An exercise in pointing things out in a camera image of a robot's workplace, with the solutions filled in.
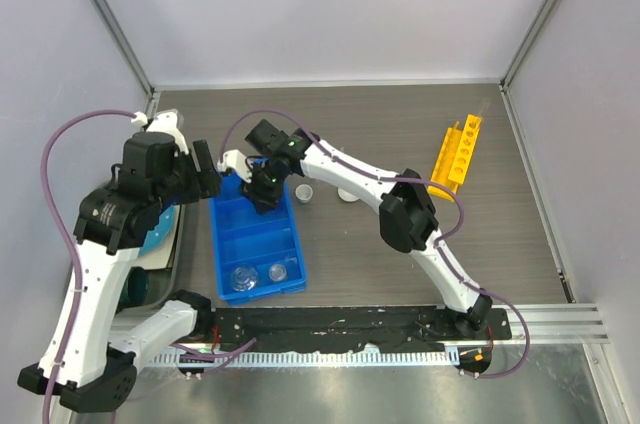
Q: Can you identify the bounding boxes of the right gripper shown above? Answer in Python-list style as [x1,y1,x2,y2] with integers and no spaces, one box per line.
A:
[239,156,287,215]

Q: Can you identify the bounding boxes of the small white crucible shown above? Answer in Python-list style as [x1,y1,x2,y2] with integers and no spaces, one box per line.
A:
[295,184,314,204]

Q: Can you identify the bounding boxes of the blue compartment bin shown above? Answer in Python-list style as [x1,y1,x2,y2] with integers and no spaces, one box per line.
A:
[209,174,307,305]

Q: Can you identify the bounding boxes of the small clear glass jar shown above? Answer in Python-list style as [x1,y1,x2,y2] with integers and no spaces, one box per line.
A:
[268,263,288,283]

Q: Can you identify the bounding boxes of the clear glass flask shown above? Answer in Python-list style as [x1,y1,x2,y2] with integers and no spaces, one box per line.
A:
[229,266,260,292]

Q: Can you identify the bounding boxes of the yellow test tube rack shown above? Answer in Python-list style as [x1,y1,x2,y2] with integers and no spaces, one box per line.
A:
[431,114,483,195]

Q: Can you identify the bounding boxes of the clear glass test tube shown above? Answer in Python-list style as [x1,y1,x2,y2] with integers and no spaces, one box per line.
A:
[477,97,491,119]

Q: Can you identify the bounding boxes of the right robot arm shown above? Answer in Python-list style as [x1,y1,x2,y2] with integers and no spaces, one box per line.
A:
[241,119,492,339]

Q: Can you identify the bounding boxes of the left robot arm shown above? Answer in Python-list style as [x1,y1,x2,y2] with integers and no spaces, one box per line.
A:
[17,131,221,414]

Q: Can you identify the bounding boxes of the white evaporating dish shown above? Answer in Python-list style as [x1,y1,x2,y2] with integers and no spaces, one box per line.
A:
[337,189,359,203]

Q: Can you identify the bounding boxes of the teal dotted plate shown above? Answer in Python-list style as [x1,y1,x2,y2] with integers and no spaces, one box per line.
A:
[139,206,180,256]

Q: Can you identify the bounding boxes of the dark grey tray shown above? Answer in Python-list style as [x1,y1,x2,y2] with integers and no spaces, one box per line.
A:
[117,206,182,312]

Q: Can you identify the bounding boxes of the dark teal mug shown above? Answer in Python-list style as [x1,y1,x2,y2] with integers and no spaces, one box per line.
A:
[119,267,149,308]

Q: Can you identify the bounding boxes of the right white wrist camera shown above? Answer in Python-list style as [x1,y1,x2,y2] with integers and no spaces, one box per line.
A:
[216,149,252,183]

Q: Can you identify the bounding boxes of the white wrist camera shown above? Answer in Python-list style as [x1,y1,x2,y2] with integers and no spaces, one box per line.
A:
[216,149,252,183]
[130,109,190,155]

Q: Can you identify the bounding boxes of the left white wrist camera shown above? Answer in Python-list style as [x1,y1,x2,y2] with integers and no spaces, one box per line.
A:
[130,109,190,155]

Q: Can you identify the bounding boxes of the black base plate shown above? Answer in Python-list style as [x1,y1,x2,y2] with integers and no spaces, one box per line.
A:
[179,306,512,354]

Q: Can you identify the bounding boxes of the white slotted cable duct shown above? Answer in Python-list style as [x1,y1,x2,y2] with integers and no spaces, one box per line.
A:
[147,347,459,369]

